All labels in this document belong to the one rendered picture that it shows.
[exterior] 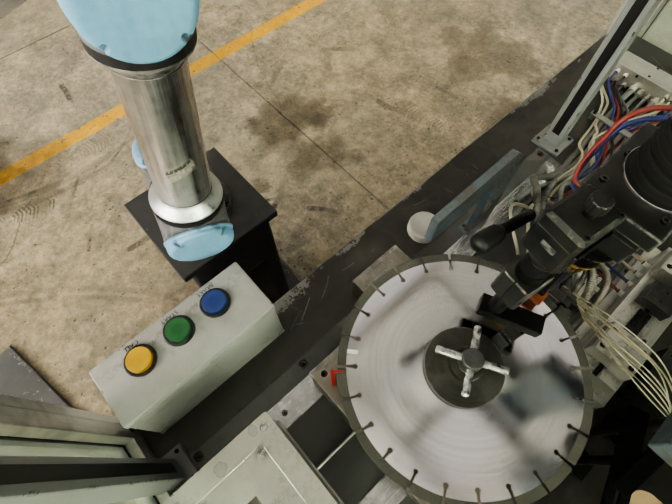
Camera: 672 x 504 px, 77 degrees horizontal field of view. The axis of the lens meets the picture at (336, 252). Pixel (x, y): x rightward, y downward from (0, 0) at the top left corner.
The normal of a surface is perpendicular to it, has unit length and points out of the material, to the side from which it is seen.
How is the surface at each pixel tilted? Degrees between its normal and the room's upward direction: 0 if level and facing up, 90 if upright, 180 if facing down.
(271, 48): 0
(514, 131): 0
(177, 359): 0
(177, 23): 82
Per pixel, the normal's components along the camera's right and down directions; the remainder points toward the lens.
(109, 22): 0.42, 0.75
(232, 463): -0.01, -0.44
